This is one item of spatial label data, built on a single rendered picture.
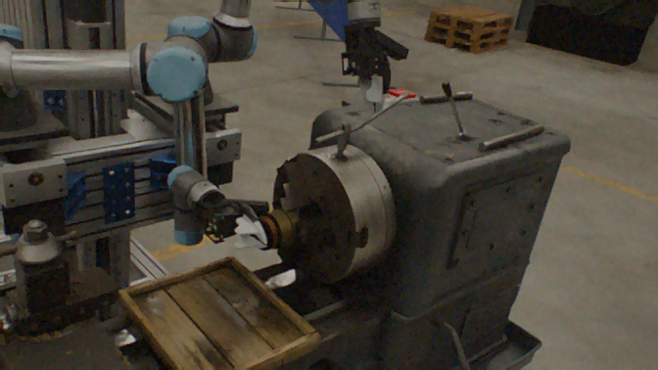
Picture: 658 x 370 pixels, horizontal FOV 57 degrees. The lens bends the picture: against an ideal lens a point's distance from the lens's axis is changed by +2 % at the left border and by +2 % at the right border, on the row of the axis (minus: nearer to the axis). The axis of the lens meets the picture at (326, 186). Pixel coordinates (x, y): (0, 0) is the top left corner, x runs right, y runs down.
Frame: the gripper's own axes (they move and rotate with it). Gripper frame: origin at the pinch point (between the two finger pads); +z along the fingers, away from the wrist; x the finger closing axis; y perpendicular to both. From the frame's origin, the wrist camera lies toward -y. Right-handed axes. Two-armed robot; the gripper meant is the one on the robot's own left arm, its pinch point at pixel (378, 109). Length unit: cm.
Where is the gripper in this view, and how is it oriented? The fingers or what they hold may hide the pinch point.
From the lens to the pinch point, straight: 144.1
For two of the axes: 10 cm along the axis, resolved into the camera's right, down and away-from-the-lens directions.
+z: 0.9, 9.8, 2.0
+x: 6.4, 0.9, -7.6
